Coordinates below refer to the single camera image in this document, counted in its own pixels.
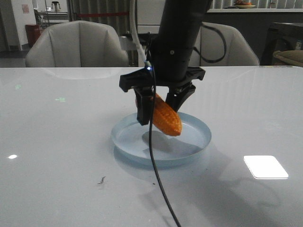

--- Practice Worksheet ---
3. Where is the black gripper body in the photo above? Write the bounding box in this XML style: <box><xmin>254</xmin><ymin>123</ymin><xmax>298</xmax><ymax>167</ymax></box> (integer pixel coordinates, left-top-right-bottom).
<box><xmin>119</xmin><ymin>67</ymin><xmax>205</xmax><ymax>93</ymax></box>

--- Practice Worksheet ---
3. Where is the left beige upholstered chair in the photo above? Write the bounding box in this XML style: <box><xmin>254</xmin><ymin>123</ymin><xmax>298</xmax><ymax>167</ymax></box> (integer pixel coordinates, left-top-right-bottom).
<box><xmin>25</xmin><ymin>20</ymin><xmax>129</xmax><ymax>68</ymax></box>

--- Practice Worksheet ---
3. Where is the orange toy corn cob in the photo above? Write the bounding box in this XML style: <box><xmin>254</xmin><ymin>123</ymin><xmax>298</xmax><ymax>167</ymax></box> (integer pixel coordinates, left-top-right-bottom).
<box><xmin>152</xmin><ymin>94</ymin><xmax>182</xmax><ymax>136</ymax></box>

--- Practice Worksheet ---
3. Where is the black cable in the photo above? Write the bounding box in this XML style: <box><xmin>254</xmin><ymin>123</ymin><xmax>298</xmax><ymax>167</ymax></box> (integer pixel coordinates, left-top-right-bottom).
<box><xmin>143</xmin><ymin>33</ymin><xmax>182</xmax><ymax>227</ymax></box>

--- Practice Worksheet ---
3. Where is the beige upholstered chair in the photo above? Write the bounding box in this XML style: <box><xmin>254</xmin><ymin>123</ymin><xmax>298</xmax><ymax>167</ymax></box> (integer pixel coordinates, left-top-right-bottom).
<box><xmin>189</xmin><ymin>22</ymin><xmax>259</xmax><ymax>67</ymax></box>
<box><xmin>25</xmin><ymin>20</ymin><xmax>129</xmax><ymax>68</ymax></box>

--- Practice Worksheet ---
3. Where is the metal cart table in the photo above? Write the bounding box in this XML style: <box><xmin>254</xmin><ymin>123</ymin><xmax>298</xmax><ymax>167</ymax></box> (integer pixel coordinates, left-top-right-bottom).
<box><xmin>34</xmin><ymin>9</ymin><xmax>69</xmax><ymax>26</ymax></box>

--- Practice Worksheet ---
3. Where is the pink wall notice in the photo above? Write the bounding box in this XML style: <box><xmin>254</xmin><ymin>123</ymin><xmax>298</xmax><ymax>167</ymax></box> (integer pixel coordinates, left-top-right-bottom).
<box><xmin>22</xmin><ymin>4</ymin><xmax>29</xmax><ymax>14</ymax></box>

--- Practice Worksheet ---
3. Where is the white cabinet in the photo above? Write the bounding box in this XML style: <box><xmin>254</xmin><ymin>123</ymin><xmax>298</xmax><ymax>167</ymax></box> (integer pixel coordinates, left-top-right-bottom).
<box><xmin>137</xmin><ymin>0</ymin><xmax>165</xmax><ymax>34</ymax></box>

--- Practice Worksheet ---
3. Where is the red bin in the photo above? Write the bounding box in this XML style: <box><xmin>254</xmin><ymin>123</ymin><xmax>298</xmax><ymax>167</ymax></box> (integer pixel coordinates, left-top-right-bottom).
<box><xmin>25</xmin><ymin>24</ymin><xmax>43</xmax><ymax>47</ymax></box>

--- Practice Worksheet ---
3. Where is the white cable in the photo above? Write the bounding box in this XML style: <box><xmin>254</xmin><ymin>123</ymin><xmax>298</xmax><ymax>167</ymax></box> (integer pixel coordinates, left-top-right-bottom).
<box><xmin>130</xmin><ymin>0</ymin><xmax>149</xmax><ymax>64</ymax></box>

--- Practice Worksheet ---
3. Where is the tan cushion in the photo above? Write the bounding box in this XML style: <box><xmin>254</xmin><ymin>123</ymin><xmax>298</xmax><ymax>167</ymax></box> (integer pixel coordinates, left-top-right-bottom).
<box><xmin>273</xmin><ymin>50</ymin><xmax>303</xmax><ymax>67</ymax></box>

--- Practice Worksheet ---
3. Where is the fruit bowl on counter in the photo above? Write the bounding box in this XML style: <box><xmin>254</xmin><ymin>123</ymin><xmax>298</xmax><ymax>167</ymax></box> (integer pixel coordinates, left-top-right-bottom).
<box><xmin>234</xmin><ymin>0</ymin><xmax>255</xmax><ymax>9</ymax></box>

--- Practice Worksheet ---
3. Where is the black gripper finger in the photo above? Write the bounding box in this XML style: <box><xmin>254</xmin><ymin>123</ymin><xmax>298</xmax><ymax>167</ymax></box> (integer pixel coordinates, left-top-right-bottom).
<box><xmin>134</xmin><ymin>87</ymin><xmax>154</xmax><ymax>125</ymax></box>
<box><xmin>165</xmin><ymin>82</ymin><xmax>196</xmax><ymax>112</ymax></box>

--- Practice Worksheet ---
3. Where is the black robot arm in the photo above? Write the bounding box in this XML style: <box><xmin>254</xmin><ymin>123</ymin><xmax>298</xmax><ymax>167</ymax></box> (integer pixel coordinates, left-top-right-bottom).
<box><xmin>119</xmin><ymin>0</ymin><xmax>211</xmax><ymax>125</ymax></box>

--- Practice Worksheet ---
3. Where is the right beige upholstered chair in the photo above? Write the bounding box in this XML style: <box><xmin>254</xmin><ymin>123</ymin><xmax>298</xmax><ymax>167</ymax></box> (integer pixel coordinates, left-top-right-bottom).
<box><xmin>189</xmin><ymin>22</ymin><xmax>259</xmax><ymax>67</ymax></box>

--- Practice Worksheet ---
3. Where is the dark side table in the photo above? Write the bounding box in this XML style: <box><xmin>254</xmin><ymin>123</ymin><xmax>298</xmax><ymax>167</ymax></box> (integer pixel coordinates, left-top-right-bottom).
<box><xmin>260</xmin><ymin>23</ymin><xmax>303</xmax><ymax>65</ymax></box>

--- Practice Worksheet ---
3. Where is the dark counter cabinet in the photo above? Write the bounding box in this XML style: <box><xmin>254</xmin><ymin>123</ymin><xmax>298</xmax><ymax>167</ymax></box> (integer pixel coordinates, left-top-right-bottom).
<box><xmin>204</xmin><ymin>9</ymin><xmax>303</xmax><ymax>60</ymax></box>

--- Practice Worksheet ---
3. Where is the light blue round plate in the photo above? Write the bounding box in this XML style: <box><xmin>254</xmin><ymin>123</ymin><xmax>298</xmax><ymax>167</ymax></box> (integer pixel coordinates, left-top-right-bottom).
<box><xmin>111</xmin><ymin>112</ymin><xmax>212</xmax><ymax>167</ymax></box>

